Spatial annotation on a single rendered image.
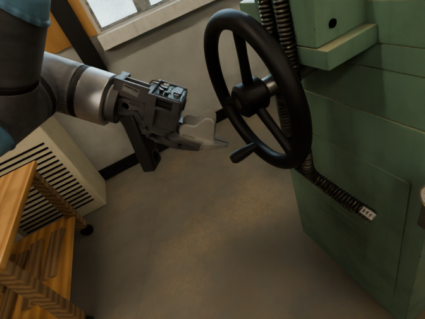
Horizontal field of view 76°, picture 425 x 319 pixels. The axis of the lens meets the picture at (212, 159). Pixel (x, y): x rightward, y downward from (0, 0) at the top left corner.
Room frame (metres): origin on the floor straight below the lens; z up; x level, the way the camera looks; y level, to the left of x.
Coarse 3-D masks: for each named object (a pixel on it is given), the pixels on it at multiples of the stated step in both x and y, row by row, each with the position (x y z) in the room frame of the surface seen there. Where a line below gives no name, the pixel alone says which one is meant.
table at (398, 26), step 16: (368, 0) 0.39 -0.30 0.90; (384, 0) 0.36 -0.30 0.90; (400, 0) 0.34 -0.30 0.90; (416, 0) 0.32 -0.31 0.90; (256, 16) 0.68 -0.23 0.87; (368, 16) 0.38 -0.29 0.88; (384, 16) 0.36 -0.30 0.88; (400, 16) 0.34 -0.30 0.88; (416, 16) 0.31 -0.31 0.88; (352, 32) 0.37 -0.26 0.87; (368, 32) 0.36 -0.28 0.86; (384, 32) 0.36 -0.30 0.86; (400, 32) 0.33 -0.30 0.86; (416, 32) 0.31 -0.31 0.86; (304, 48) 0.39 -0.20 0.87; (320, 48) 0.37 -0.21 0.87; (336, 48) 0.35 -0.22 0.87; (352, 48) 0.36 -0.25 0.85; (304, 64) 0.40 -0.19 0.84; (320, 64) 0.36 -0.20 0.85; (336, 64) 0.35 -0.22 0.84
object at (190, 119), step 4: (204, 112) 0.44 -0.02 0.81; (208, 112) 0.44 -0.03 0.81; (212, 112) 0.43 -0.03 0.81; (184, 116) 0.45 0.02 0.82; (188, 116) 0.45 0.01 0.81; (192, 116) 0.45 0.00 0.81; (196, 116) 0.44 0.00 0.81; (200, 116) 0.44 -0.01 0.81; (204, 116) 0.44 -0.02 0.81; (208, 116) 0.44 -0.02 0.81; (212, 116) 0.43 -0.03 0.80; (184, 120) 0.45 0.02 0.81; (188, 120) 0.45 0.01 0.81; (192, 120) 0.45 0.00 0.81; (196, 120) 0.44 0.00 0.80; (200, 120) 0.44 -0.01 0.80; (188, 124) 0.45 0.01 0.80; (192, 124) 0.45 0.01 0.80; (196, 124) 0.44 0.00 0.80; (216, 136) 0.43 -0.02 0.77; (220, 136) 0.43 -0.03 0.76; (216, 140) 0.42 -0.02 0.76; (220, 140) 0.41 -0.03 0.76; (224, 140) 0.42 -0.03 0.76
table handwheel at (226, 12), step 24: (216, 24) 0.44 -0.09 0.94; (240, 24) 0.38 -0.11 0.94; (216, 48) 0.52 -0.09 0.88; (240, 48) 0.41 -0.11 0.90; (264, 48) 0.34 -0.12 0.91; (216, 72) 0.54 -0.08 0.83; (240, 72) 0.42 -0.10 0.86; (288, 72) 0.31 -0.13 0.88; (312, 72) 0.44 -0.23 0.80; (240, 96) 0.41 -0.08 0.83; (264, 96) 0.40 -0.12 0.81; (288, 96) 0.30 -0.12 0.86; (240, 120) 0.51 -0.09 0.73; (264, 120) 0.39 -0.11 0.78; (264, 144) 0.44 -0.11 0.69; (288, 144) 0.34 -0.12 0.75; (288, 168) 0.34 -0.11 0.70
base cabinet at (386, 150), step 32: (320, 96) 0.50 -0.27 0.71; (320, 128) 0.51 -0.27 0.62; (352, 128) 0.42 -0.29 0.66; (384, 128) 0.35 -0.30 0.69; (320, 160) 0.52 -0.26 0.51; (352, 160) 0.42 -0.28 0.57; (384, 160) 0.34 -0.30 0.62; (416, 160) 0.29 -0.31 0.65; (320, 192) 0.54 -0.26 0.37; (352, 192) 0.42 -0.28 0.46; (384, 192) 0.34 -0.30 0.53; (416, 192) 0.28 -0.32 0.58; (320, 224) 0.56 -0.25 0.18; (352, 224) 0.42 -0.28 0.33; (384, 224) 0.33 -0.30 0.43; (416, 224) 0.27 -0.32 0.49; (352, 256) 0.43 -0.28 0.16; (384, 256) 0.33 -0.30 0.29; (416, 256) 0.26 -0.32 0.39; (384, 288) 0.32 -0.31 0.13; (416, 288) 0.26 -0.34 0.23
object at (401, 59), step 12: (372, 48) 0.38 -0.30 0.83; (384, 48) 0.36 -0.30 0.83; (396, 48) 0.34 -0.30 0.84; (408, 48) 0.32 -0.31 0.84; (420, 48) 0.31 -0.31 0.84; (348, 60) 0.42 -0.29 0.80; (360, 60) 0.40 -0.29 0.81; (372, 60) 0.38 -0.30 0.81; (384, 60) 0.36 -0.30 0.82; (396, 60) 0.34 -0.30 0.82; (408, 60) 0.32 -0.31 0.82; (420, 60) 0.30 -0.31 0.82; (408, 72) 0.32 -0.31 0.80; (420, 72) 0.30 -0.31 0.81
